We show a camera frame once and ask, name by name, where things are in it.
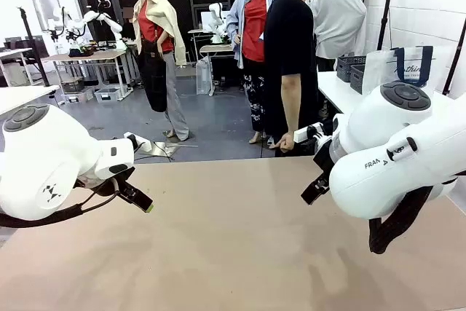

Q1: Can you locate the mannequin with cream jacket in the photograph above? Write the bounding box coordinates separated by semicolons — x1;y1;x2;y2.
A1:
127;0;191;143

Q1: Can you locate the brown background robot table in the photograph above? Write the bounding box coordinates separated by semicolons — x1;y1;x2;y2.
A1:
199;44;236;88

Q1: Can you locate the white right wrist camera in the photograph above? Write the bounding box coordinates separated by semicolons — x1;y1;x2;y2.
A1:
293;122;333;144

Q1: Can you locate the grey plastic storage bin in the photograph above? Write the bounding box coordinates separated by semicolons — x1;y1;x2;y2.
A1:
59;76;95;105

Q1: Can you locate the brown-topped background table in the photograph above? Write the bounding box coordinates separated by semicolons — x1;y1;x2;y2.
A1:
41;50;135;103

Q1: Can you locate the translucent bag with navy handles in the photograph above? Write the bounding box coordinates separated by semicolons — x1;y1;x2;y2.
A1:
361;45;454;98

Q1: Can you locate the silver mannequin base plate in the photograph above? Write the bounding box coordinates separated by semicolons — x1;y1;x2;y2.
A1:
150;139;200;160

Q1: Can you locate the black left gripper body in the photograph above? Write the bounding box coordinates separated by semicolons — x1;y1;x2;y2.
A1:
75;166;138;199

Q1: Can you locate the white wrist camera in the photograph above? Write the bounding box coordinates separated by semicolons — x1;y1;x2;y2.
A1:
122;131;153;154
293;122;333;144

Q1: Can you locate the person in black T-shirt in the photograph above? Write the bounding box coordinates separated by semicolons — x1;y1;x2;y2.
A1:
262;0;328;159

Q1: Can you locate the white side table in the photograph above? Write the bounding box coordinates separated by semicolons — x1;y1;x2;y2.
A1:
0;84;61;116

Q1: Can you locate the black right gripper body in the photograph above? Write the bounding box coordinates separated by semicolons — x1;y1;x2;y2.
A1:
312;135;334;183

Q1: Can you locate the black floor cable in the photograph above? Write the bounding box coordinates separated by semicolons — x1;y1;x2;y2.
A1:
133;151;176;163

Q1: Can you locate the clear plastic storage bin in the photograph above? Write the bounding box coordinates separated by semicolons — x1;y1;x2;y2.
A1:
93;87;123;104

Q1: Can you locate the black left arm cable sleeve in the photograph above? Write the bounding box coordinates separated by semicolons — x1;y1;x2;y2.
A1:
0;178;121;229

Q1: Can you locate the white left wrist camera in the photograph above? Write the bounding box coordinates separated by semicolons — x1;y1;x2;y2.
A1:
122;131;153;154

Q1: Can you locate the mannequin with blue shirt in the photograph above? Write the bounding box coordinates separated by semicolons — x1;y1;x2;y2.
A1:
226;0;282;145

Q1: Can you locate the black slanted stand pole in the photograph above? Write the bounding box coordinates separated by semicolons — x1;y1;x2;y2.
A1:
441;18;466;95

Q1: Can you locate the person's right forearm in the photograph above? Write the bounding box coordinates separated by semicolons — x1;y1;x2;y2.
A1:
280;72;303;138

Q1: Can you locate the person's right hand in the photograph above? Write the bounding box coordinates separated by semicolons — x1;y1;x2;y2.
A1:
268;131;296;152

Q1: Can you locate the translucent plastic container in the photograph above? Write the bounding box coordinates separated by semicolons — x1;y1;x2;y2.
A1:
196;55;214;96

